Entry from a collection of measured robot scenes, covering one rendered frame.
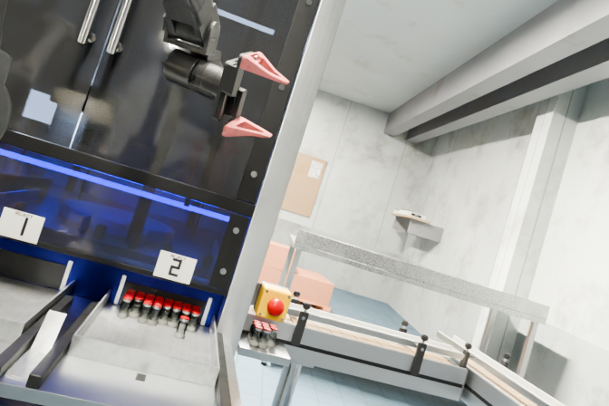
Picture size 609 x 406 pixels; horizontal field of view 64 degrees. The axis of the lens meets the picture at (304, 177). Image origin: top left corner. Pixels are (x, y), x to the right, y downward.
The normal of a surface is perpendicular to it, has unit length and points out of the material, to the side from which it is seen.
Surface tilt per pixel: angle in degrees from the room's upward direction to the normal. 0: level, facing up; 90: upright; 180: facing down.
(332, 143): 90
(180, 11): 158
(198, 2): 91
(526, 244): 90
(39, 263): 90
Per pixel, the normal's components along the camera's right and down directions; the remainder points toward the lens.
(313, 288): 0.20, 0.00
